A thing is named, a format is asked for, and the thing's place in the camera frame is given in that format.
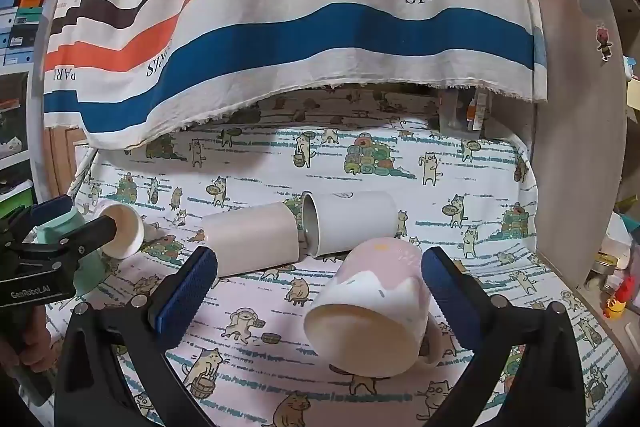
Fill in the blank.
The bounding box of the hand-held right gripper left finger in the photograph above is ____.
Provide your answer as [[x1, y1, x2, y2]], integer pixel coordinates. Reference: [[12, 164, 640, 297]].
[[54, 246, 219, 427]]

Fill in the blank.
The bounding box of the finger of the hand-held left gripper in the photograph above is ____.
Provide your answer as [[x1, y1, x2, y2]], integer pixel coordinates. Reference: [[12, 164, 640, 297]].
[[10, 194, 75, 231], [20, 215, 122, 264]]

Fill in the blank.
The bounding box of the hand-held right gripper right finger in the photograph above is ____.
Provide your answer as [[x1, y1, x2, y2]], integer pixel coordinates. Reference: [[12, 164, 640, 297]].
[[421, 246, 586, 427]]

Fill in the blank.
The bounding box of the small cream cup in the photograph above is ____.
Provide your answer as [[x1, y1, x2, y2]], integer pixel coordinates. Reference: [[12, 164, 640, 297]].
[[94, 202, 147, 259]]

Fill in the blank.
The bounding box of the pink mug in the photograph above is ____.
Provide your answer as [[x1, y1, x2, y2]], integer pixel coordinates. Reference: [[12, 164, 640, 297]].
[[304, 237, 443, 379]]

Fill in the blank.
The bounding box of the mint green cup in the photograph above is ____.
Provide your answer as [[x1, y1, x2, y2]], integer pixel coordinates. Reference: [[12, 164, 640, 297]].
[[37, 207, 107, 304]]

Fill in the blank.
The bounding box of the beige cylindrical cup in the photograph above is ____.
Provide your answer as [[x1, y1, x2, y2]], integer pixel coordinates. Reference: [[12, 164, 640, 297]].
[[202, 201, 301, 278]]

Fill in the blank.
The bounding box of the white cylindrical cup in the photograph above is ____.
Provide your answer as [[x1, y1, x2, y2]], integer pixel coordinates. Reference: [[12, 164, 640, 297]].
[[300, 191, 399, 258]]

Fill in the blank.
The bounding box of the person's left hand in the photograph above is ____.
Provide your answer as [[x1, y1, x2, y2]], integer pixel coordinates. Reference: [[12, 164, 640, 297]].
[[0, 307, 52, 370]]

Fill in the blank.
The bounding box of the brown wooden cabinet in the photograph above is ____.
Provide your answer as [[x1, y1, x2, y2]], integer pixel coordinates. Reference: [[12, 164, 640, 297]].
[[44, 126, 94, 204]]

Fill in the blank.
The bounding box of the cat printed blanket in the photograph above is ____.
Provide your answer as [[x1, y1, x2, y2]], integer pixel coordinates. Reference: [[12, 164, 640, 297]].
[[45, 88, 631, 427]]

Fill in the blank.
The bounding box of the yellow red toy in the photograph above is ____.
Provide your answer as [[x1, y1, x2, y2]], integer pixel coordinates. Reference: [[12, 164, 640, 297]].
[[602, 277, 629, 321]]

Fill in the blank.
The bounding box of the clear plastic container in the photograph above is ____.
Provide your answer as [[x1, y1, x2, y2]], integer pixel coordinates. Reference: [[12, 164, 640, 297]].
[[437, 89, 494, 141]]

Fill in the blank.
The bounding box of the stack of shoe boxes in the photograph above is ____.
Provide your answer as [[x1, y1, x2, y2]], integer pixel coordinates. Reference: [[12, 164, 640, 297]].
[[0, 0, 53, 68]]

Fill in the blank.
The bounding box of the wooden side panel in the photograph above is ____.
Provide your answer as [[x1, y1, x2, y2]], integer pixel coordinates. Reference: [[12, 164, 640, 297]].
[[492, 0, 629, 289]]

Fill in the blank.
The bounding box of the bear sticker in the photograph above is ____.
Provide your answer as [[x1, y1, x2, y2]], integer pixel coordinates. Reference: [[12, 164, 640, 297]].
[[595, 23, 615, 62]]

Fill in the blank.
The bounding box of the striped cloth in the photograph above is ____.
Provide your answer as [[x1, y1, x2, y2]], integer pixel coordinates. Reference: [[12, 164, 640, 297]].
[[42, 0, 548, 151]]

